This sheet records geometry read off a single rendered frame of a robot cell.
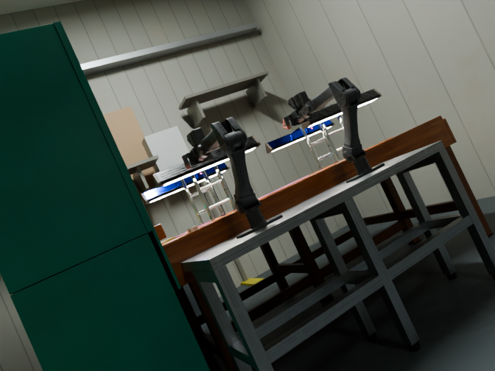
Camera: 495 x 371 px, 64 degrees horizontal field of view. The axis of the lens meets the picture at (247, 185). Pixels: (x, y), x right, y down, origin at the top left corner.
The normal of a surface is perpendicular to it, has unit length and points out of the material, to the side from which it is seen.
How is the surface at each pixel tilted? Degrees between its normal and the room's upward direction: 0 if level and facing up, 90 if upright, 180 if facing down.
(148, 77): 90
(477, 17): 90
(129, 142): 90
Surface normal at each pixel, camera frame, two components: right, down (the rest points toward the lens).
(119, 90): 0.37, -0.20
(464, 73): -0.83, 0.37
